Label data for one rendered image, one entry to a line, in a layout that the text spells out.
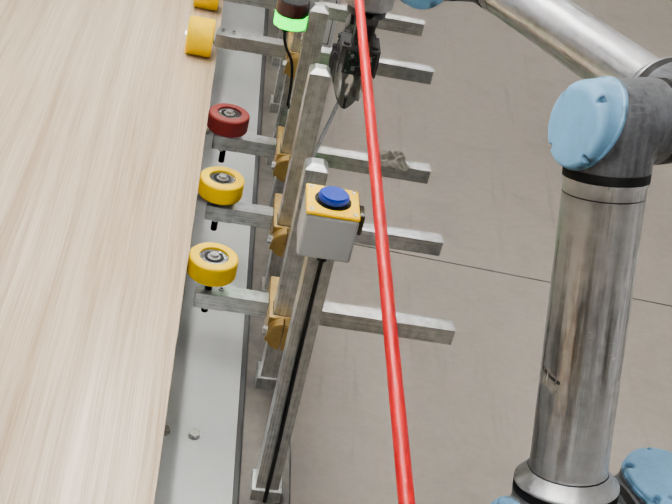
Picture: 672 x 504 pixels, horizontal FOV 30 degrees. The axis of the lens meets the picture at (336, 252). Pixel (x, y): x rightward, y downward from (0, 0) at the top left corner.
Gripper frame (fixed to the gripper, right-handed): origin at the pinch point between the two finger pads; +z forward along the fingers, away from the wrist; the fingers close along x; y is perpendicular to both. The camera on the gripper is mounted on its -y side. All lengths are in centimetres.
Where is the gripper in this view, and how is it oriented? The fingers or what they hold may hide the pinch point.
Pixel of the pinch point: (344, 100)
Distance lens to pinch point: 235.7
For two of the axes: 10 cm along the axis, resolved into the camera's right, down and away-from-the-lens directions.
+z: -2.0, 8.2, 5.4
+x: 9.8, 1.6, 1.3
